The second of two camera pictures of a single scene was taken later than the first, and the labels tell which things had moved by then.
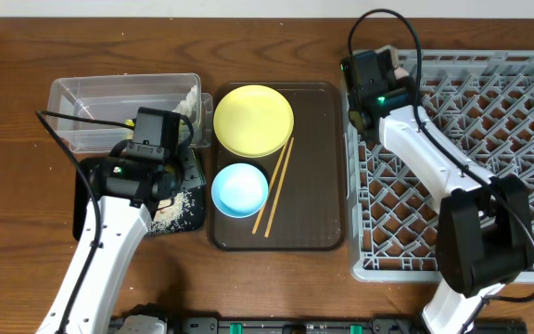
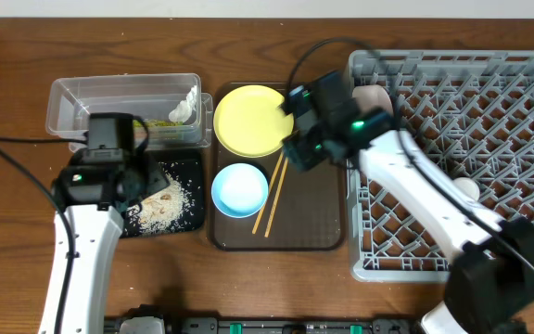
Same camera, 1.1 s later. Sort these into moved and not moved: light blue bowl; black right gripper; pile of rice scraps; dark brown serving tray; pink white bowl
Moved: black right gripper; pink white bowl
Not moved: pile of rice scraps; dark brown serving tray; light blue bowl
